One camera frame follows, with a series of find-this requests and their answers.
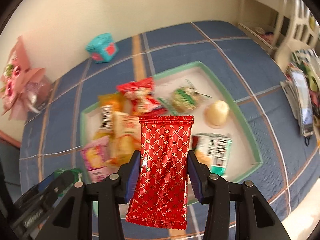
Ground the cream orange snack packet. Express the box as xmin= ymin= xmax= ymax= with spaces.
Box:
xmin=110 ymin=111 xmax=141 ymax=166

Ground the green clear cookie packet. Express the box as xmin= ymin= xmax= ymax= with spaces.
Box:
xmin=170 ymin=80 xmax=212 ymax=114

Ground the dark chair with pink trim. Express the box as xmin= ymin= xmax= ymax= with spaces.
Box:
xmin=1 ymin=131 xmax=22 ymax=202

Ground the green snack packet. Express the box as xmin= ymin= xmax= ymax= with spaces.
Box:
xmin=54 ymin=168 xmax=82 ymax=197

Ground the teal toy box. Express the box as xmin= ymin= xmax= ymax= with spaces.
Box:
xmin=86 ymin=33 xmax=119 ymax=63

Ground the blue plaid tablecloth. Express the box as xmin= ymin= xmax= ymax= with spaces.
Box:
xmin=20 ymin=21 xmax=319 ymax=219

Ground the stack of magazines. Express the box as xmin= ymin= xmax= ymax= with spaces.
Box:
xmin=280 ymin=49 xmax=319 ymax=145

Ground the yellow jelly cup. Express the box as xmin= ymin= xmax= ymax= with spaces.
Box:
xmin=204 ymin=100 xmax=229 ymax=128

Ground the green rimmed cardboard tray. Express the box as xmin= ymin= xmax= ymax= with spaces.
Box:
xmin=79 ymin=61 xmax=263 ymax=218

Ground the glass vase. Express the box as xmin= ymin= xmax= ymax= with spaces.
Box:
xmin=26 ymin=76 xmax=53 ymax=114

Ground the pink flower bouquet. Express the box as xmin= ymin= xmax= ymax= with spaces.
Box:
xmin=1 ymin=36 xmax=46 ymax=121

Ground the red patterned snack packet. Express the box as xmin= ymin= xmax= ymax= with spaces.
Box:
xmin=126 ymin=115 xmax=194 ymax=230

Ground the pink snack packet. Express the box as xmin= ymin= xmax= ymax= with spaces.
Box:
xmin=81 ymin=135 xmax=117 ymax=183

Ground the cream wooden shelf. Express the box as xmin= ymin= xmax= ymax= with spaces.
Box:
xmin=238 ymin=0 xmax=319 ymax=71

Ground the red candy packet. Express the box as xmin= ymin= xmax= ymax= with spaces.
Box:
xmin=116 ymin=77 xmax=167 ymax=116

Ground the white teal snack packet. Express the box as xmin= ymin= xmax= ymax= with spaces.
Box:
xmin=192 ymin=133 xmax=232 ymax=176

